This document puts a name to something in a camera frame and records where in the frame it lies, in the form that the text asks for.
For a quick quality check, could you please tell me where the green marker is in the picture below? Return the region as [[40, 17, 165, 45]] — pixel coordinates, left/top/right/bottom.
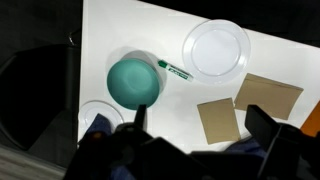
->
[[158, 60, 193, 81]]

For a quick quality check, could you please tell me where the large brown cardboard sheet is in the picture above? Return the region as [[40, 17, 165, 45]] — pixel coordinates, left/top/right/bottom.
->
[[234, 73, 303, 120]]

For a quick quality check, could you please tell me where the blue knitted cloth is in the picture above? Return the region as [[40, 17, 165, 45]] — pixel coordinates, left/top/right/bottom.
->
[[84, 114, 112, 140]]

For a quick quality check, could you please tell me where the black chair near side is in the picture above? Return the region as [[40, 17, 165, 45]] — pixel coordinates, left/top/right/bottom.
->
[[0, 44, 81, 168]]

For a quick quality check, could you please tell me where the green bowl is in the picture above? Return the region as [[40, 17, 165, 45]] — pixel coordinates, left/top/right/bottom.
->
[[106, 58, 162, 110]]

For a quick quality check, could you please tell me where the large clear plastic plate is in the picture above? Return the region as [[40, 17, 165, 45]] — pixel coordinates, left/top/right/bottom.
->
[[182, 20, 251, 84]]

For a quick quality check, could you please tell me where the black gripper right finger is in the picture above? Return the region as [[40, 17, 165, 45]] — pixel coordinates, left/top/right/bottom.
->
[[245, 105, 280, 152]]

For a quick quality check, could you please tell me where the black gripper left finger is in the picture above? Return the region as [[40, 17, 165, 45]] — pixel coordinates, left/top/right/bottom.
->
[[134, 105, 147, 129]]

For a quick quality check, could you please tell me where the small brown cardboard square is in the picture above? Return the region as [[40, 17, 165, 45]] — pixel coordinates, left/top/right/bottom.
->
[[197, 98, 240, 144]]

